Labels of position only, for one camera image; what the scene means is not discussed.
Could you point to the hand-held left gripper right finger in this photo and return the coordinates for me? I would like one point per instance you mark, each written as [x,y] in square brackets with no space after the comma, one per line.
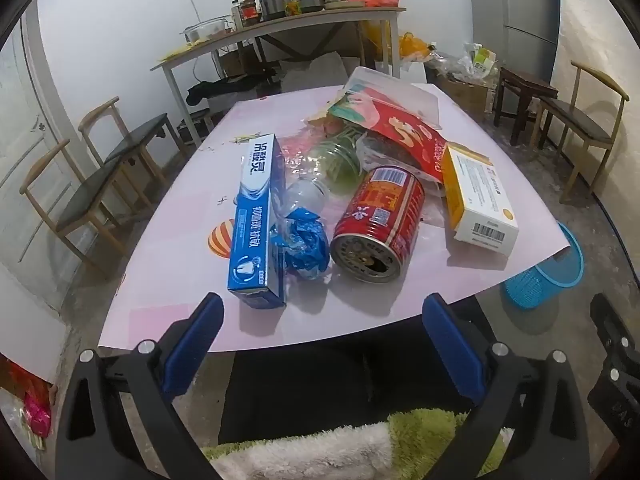
[452,355]

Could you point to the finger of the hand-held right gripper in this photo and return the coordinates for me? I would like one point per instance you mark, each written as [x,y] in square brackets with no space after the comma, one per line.
[612,330]

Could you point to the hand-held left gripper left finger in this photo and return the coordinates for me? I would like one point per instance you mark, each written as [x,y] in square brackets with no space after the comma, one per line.
[192,355]

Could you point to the blue plastic basket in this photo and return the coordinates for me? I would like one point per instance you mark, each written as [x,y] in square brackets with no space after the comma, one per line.
[540,285]

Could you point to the red snack bag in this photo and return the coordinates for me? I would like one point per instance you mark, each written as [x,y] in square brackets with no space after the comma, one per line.
[405,135]

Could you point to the clear bottle green label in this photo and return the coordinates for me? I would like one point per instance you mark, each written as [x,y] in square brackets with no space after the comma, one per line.
[340,160]

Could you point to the clear plastic container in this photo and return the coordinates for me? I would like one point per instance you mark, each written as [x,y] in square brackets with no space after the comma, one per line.
[400,87]

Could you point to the blue toothpaste box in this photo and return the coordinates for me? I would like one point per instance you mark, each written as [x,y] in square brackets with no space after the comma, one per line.
[255,220]

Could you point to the fluffy green white garment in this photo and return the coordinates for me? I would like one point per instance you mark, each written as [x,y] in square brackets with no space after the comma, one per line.
[310,452]

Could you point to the crumpled blue wrapper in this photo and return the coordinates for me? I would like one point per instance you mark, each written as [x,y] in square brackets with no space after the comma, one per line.
[305,245]

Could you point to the red drink can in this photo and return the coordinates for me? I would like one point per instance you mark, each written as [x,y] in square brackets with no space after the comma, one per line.
[385,210]

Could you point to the yellow white medicine box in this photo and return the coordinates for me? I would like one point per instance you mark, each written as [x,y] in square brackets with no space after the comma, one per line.
[475,195]

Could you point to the red pink bag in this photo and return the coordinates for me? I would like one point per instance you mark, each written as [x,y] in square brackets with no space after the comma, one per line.
[35,410]

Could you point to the wooden chair dark seat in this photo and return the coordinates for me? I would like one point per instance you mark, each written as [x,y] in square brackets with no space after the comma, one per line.
[85,195]
[580,122]
[135,135]

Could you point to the crumpled clear plastic wrapper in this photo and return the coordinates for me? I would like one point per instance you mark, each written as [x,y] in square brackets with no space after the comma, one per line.
[390,155]

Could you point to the dark wooden stool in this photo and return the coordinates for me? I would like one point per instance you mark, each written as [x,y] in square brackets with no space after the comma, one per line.
[527,82]

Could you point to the black cloth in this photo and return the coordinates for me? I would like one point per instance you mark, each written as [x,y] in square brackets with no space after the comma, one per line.
[220,89]

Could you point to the white panelled door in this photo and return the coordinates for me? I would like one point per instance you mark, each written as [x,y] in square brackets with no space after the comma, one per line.
[25,125]

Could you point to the white plastic bags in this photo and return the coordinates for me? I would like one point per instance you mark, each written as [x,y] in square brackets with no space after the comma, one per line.
[470,62]

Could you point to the small cardboard box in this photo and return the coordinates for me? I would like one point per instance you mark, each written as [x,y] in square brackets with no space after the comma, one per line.
[235,62]

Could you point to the yellow plastic bag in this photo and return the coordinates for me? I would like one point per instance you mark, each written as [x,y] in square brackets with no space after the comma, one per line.
[412,47]

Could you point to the glass bowl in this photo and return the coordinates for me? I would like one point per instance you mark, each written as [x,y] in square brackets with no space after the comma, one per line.
[205,32]

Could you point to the grey refrigerator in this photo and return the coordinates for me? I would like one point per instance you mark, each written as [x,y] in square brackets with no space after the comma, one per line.
[520,10]

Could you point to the wooden side table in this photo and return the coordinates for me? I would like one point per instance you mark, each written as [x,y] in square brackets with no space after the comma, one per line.
[300,22]

